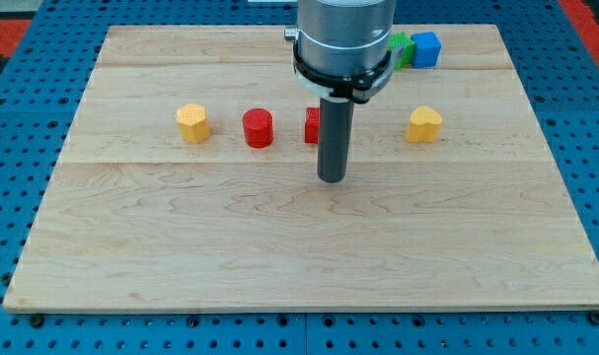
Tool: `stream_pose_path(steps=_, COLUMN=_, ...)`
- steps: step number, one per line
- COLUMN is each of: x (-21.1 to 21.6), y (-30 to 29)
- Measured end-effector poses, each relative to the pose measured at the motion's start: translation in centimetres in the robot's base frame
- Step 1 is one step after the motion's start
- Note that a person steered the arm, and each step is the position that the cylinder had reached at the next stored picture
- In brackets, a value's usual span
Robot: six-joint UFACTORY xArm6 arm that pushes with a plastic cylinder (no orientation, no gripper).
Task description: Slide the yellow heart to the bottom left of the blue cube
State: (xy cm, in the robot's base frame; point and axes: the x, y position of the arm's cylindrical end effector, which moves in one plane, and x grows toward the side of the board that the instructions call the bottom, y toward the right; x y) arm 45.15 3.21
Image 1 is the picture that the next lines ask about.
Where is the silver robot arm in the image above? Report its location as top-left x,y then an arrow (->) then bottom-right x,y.
284,0 -> 404,105

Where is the yellow hexagon block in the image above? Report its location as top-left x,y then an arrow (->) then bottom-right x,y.
177,104 -> 211,144

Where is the blue cube block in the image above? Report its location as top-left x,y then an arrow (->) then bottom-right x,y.
412,32 -> 441,68

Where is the yellow heart block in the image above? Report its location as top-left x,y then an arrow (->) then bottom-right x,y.
405,106 -> 443,143

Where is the green block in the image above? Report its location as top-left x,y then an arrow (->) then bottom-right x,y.
388,32 -> 416,71

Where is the wooden board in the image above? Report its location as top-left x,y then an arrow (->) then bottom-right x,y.
3,25 -> 599,314

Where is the red cylinder block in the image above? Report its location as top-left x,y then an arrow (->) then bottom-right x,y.
242,107 -> 274,149

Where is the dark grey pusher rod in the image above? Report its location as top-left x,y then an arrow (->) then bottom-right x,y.
317,99 -> 354,183

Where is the red cube block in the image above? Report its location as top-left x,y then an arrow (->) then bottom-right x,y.
304,107 -> 320,144

